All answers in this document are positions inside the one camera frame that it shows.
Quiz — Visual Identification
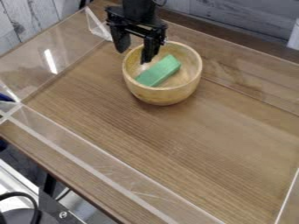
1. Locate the black table leg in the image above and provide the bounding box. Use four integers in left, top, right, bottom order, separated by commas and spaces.
43, 174, 58, 197

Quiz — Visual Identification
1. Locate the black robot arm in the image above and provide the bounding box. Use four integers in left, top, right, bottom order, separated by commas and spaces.
106, 0, 169, 64

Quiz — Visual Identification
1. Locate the clear acrylic enclosure wall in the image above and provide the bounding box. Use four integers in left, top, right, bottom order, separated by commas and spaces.
0, 8, 299, 224

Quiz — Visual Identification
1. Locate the black metal bracket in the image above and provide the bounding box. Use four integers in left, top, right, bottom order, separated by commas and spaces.
39, 192, 87, 224

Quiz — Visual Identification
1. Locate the light brown wooden bowl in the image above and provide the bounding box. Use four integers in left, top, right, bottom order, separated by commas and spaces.
122, 41, 204, 106

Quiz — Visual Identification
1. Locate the black cable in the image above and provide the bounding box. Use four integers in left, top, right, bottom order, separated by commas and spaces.
0, 192, 43, 224

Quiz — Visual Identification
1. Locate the green rectangular block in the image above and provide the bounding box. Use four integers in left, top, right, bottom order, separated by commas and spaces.
135, 54, 182, 88

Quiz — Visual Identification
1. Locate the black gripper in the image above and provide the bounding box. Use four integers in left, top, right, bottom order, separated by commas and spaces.
106, 5, 168, 64

